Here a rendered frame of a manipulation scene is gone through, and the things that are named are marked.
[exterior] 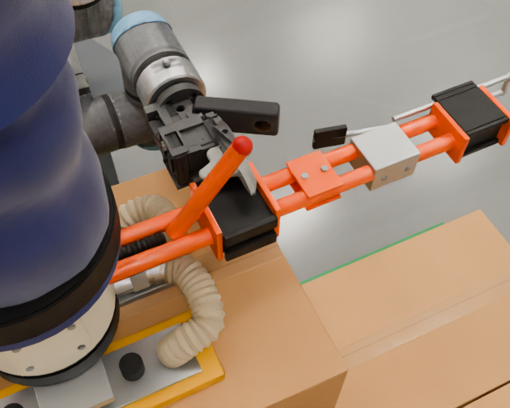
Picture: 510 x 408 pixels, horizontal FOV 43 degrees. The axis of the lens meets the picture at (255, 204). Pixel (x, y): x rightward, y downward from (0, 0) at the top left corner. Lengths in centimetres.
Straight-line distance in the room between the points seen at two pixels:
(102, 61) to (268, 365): 110
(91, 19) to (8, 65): 111
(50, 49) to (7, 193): 11
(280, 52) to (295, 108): 34
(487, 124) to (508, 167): 170
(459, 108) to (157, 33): 43
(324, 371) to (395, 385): 64
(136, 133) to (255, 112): 24
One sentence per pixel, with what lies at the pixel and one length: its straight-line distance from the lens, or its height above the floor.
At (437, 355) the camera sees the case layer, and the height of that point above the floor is 54.
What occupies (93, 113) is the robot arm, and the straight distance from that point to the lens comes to 102.
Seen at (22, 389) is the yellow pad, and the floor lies 114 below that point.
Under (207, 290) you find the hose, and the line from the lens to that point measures 78.
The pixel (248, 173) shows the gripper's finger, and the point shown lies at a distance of 76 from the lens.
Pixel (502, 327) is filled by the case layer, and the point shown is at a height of 54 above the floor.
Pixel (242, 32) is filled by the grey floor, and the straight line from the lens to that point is 295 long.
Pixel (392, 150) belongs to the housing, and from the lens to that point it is 85.
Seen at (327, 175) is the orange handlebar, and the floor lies 126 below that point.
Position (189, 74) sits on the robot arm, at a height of 128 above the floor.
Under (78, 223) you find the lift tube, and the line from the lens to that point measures 57.
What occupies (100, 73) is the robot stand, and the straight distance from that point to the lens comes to 171.
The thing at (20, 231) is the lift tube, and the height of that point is 148.
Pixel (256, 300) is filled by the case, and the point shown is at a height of 112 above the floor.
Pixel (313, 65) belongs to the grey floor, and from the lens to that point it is 281.
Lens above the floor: 189
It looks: 55 degrees down
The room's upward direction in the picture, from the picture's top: straight up
